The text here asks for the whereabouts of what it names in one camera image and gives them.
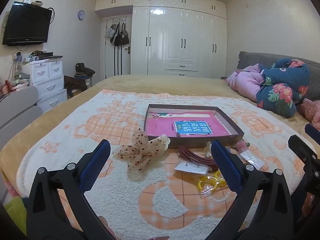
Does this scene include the blue floral quilt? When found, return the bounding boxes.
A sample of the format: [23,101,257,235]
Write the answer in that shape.
[256,58,311,118]

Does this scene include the maroon hair clip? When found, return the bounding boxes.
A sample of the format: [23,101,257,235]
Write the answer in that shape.
[178,145,218,172]

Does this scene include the pink knitted cloth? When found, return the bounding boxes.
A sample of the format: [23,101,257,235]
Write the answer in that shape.
[297,98,320,131]

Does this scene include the black flat television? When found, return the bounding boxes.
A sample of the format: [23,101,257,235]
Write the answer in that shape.
[2,1,53,47]

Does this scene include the dark folded clothes pile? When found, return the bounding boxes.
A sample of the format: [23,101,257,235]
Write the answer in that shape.
[74,62,96,77]

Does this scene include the pink quilt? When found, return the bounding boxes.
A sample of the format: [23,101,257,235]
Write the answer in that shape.
[226,64,266,103]

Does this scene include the white plastic drawer cabinet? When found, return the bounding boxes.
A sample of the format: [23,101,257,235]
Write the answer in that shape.
[21,59,68,113]

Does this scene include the pink hair clip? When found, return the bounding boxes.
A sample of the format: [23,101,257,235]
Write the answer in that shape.
[232,140,250,153]

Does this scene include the black hanging belts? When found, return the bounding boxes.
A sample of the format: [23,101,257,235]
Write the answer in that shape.
[114,45,123,77]

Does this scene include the dark brown hanging bag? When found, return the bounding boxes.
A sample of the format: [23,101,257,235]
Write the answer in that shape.
[121,22,130,45]

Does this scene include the orange white plush blanket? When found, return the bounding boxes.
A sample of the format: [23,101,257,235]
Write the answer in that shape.
[16,89,316,240]

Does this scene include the small clear plastic packet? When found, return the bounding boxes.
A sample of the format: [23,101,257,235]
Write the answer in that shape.
[239,150,265,170]

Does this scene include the beige dotted bow scrunchie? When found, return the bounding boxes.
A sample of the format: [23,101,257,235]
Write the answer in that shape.
[114,128,167,173]

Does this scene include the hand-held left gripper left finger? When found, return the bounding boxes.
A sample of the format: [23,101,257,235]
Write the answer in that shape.
[26,139,117,240]

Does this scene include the white glossy wardrobe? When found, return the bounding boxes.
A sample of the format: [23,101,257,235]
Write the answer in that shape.
[94,0,227,78]

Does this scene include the yellow rings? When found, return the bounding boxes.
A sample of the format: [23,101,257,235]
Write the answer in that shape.
[197,170,228,199]

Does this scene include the white door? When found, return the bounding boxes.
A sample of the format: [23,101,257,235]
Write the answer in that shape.
[104,15,132,78]

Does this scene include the brown cardboard box tray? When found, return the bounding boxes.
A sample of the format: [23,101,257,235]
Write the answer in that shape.
[143,104,245,149]

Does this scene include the cream hair claw clip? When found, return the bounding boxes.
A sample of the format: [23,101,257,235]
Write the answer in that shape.
[150,134,171,153]

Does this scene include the person's left hand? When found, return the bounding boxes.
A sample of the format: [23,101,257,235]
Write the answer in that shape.
[98,216,117,240]

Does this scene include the pile of small household items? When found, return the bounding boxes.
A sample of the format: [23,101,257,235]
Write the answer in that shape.
[14,51,63,64]

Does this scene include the pink book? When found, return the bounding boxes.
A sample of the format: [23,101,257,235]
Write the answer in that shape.
[146,116,230,138]

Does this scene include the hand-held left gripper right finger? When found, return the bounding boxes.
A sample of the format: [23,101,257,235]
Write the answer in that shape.
[205,140,294,240]

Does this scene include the brown jacket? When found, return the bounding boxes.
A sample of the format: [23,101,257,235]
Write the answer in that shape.
[64,75,88,98]

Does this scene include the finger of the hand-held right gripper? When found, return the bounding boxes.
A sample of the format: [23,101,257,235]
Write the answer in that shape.
[288,135,320,170]
[304,123,320,138]

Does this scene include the stack of books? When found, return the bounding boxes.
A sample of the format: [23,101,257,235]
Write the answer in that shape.
[11,79,31,91]

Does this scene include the grey chair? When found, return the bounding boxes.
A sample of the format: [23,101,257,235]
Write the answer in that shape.
[0,86,43,150]

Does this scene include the yellow-green cloth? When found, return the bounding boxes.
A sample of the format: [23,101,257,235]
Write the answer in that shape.
[4,196,28,237]

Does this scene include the bed with yellow sheet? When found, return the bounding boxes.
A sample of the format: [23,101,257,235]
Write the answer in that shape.
[0,74,320,240]

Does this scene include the grey quilted headboard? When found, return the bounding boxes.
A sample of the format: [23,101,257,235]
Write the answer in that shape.
[237,51,320,100]

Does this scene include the black striped hanging bag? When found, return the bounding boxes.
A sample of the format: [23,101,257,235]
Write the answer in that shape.
[110,22,122,47]

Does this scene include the earrings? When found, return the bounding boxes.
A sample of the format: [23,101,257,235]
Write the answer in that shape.
[174,160,209,175]

